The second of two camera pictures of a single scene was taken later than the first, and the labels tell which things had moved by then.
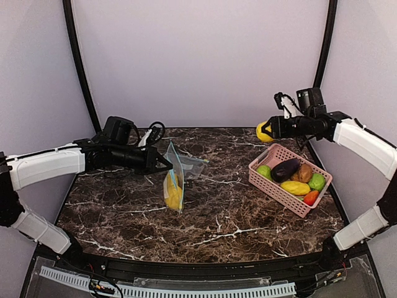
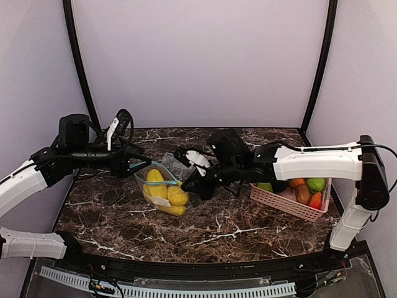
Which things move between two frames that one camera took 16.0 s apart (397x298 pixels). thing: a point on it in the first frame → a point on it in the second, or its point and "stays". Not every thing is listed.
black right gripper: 276,127 → 206,181
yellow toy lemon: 263,136 → 154,175
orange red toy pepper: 310,198 → 316,200
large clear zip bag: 174,182 → 162,189
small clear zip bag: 192,164 → 178,169
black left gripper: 149,160 → 121,164
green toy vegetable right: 317,182 stays
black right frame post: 326,45 stays
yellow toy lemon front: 170,183 → 156,190
